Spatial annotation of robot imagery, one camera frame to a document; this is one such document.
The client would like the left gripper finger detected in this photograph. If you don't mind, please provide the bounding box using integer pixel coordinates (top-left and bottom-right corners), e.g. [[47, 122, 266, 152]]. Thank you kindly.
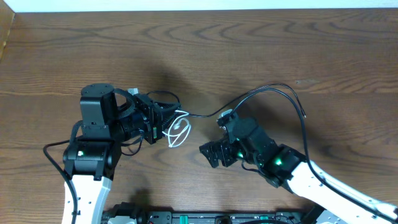
[[155, 101, 181, 113], [162, 112, 180, 136]]

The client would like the cardboard panel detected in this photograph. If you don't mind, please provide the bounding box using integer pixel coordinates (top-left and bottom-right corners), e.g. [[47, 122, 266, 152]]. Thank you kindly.
[[0, 0, 15, 58]]

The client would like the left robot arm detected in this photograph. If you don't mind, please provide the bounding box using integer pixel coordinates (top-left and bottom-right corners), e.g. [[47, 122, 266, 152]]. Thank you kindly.
[[62, 83, 181, 223]]

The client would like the black usb cable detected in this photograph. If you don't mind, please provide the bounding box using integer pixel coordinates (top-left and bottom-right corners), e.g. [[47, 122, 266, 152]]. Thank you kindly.
[[146, 83, 307, 121]]

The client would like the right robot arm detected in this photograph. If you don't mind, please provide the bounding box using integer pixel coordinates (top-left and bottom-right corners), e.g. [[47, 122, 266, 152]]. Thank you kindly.
[[199, 117, 397, 223]]

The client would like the white usb cable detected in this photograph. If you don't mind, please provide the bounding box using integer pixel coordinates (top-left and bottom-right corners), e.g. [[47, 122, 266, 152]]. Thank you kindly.
[[161, 109, 192, 149]]

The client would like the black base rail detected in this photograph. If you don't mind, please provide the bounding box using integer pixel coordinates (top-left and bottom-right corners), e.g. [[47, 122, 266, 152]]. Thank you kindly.
[[102, 202, 343, 224]]

